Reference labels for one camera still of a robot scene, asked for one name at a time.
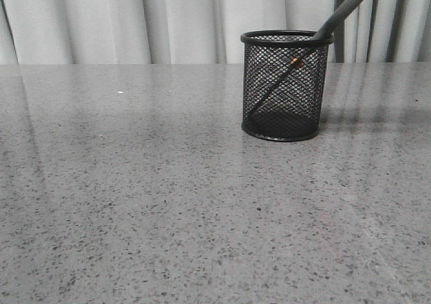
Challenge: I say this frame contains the grey orange handled scissors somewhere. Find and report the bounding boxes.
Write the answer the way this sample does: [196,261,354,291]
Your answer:
[249,0,363,118]

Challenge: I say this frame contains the black mesh metal bucket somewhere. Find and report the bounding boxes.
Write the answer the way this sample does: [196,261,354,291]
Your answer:
[240,30,335,142]

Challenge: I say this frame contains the grey pleated curtain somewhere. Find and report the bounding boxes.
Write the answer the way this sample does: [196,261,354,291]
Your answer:
[1,0,430,65]

